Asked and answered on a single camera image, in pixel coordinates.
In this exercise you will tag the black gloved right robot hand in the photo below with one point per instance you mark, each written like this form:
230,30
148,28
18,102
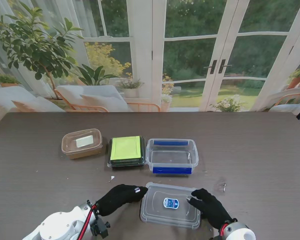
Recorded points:
210,207

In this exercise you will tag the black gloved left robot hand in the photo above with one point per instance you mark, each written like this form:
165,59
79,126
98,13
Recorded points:
120,198

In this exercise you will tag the black plastic tray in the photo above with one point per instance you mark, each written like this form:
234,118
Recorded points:
127,165

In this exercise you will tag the clear lid with blue mark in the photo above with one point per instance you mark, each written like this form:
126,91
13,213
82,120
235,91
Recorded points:
160,212

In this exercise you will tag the clear lid with green sheet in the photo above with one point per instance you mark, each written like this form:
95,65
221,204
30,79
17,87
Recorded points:
126,148

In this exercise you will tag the brown kraft paper container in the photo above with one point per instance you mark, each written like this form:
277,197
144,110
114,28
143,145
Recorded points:
82,153

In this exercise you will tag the clear container with blue clips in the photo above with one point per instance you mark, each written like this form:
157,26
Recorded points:
172,157

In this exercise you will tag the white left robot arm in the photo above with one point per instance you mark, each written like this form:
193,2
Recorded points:
60,225

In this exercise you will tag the small white scrap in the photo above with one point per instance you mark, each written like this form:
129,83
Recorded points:
112,178

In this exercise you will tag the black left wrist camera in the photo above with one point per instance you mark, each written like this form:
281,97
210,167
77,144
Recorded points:
100,226

